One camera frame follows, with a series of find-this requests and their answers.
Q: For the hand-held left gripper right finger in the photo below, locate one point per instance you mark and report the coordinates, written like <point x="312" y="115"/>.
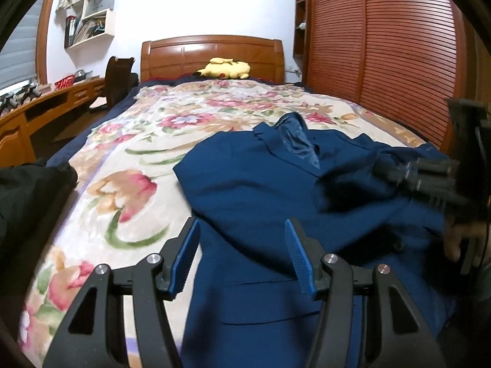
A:
<point x="297" y="253"/>

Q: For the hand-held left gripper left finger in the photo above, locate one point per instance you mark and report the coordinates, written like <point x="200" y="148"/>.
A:
<point x="188" y="253"/>

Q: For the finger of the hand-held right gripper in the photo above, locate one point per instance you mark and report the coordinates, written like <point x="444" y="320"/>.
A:
<point x="418" y="168"/>
<point x="441" y="193"/>

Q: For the blue suit jacket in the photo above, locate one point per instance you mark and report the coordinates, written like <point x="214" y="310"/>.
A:
<point x="261" y="184"/>

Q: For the person's right hand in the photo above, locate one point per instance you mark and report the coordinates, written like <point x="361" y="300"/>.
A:
<point x="456" y="243"/>

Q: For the floral blanket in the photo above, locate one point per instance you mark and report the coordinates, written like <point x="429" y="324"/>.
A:
<point x="145" y="149"/>

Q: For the wooden louvred wardrobe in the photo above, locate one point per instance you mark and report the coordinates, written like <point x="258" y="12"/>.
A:
<point x="383" y="38"/>

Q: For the black cloth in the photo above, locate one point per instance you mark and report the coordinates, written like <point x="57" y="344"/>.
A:
<point x="30" y="199"/>

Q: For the yellow plush toy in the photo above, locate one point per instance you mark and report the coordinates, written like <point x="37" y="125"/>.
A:
<point x="226" y="69"/>

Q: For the dark brown chair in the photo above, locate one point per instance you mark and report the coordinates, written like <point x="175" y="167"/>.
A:
<point x="117" y="74"/>

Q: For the wooden bed headboard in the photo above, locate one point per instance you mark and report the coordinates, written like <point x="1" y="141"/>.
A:
<point x="184" y="55"/>

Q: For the grey box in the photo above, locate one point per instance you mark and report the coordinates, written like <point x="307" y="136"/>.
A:
<point x="81" y="76"/>

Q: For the red basket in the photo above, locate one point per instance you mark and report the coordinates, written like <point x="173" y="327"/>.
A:
<point x="64" y="82"/>

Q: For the wooden desk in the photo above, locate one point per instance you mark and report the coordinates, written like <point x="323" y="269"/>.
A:
<point x="15" y="130"/>

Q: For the black tools on desk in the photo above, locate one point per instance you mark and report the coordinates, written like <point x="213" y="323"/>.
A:
<point x="17" y="97"/>

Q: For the grey window blind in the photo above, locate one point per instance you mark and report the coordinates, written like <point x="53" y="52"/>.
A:
<point x="19" y="57"/>

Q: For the white wall shelf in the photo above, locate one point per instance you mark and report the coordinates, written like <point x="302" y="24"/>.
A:
<point x="98" y="11"/>

